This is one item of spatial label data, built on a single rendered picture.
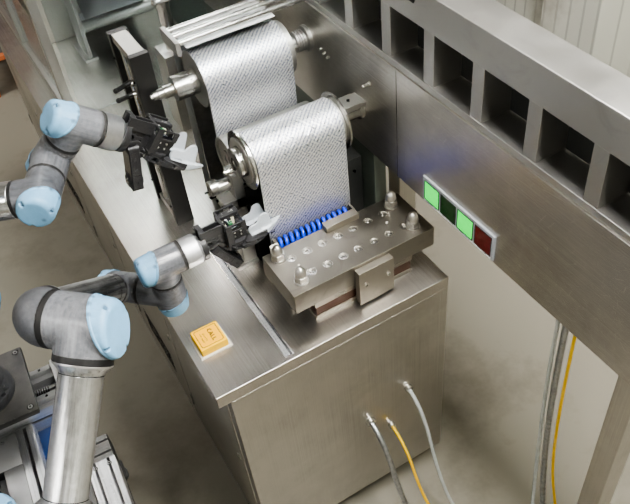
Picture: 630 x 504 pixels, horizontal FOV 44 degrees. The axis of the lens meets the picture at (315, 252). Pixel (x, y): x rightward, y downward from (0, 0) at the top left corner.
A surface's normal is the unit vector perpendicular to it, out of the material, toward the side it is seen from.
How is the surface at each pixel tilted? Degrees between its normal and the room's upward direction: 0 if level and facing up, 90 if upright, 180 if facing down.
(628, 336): 90
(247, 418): 90
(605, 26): 90
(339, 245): 0
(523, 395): 0
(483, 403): 0
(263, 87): 92
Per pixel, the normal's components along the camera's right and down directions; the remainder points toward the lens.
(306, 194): 0.51, 0.59
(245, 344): -0.09, -0.70
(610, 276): -0.86, 0.41
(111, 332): 0.98, -0.03
